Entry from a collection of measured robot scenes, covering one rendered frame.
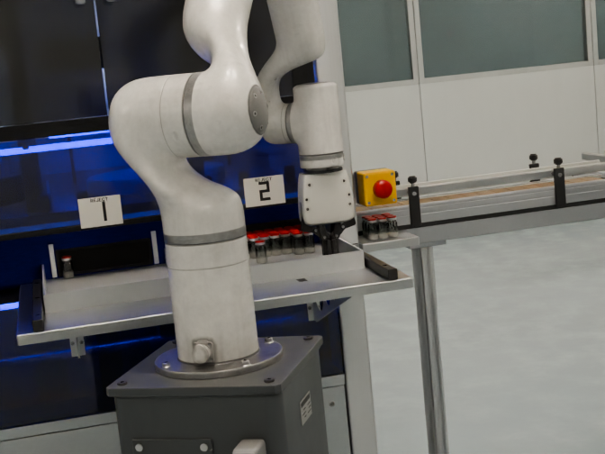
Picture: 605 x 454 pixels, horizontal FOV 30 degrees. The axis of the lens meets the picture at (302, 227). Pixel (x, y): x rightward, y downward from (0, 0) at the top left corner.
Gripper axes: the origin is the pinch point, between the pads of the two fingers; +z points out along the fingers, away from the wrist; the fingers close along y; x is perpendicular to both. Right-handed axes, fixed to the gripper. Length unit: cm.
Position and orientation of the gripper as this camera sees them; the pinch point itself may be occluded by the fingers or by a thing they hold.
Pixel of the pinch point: (329, 249)
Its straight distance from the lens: 215.6
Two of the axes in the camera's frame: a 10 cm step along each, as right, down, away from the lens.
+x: 2.3, 1.3, -9.7
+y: -9.7, 1.3, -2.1
